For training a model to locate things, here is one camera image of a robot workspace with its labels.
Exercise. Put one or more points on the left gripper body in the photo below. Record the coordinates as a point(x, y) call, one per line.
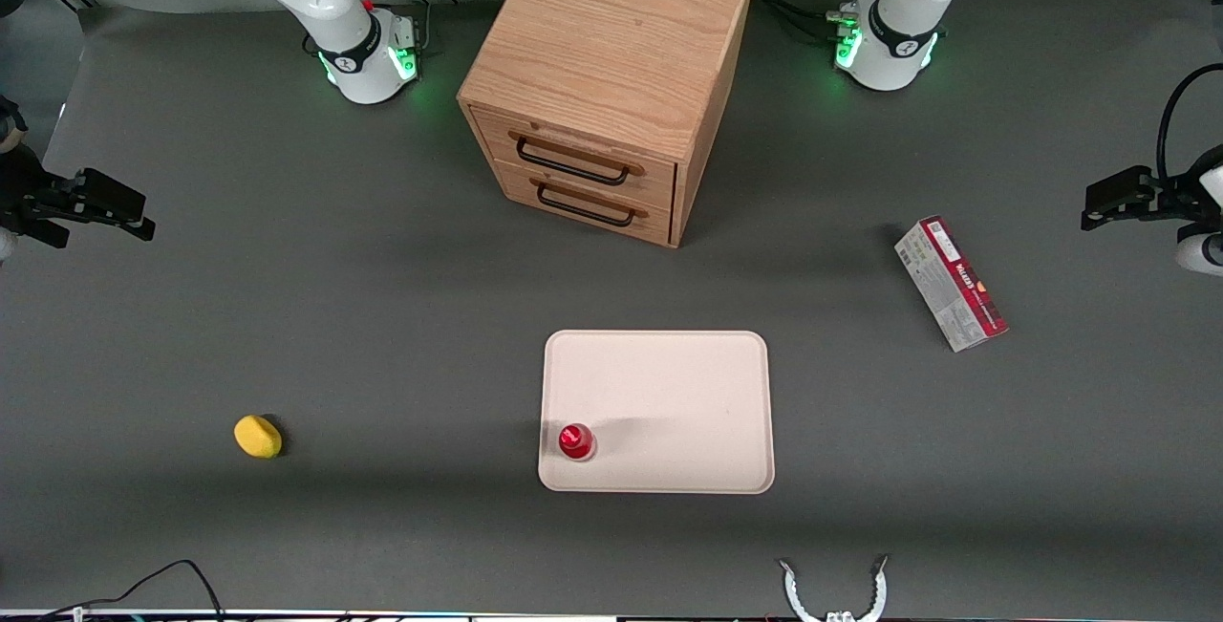
point(1171, 196)

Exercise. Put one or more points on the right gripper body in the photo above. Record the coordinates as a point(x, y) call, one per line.
point(21, 194)

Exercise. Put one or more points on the red cookie box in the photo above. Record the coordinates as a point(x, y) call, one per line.
point(951, 283)

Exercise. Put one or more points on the beige plastic tray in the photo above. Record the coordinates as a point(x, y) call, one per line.
point(669, 402)

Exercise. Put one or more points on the yellow lemon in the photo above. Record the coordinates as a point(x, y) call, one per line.
point(257, 437)

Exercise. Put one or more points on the large wooden drawer front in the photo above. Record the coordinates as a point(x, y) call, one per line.
point(659, 184)

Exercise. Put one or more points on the small wooden drawer front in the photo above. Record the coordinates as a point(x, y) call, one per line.
point(654, 223)

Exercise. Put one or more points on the white claw-shaped clip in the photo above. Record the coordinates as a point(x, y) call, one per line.
point(791, 593)

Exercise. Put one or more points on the small red cup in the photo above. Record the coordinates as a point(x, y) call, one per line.
point(576, 440)

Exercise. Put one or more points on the wooden drawer cabinet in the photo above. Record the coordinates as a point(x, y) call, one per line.
point(611, 30)

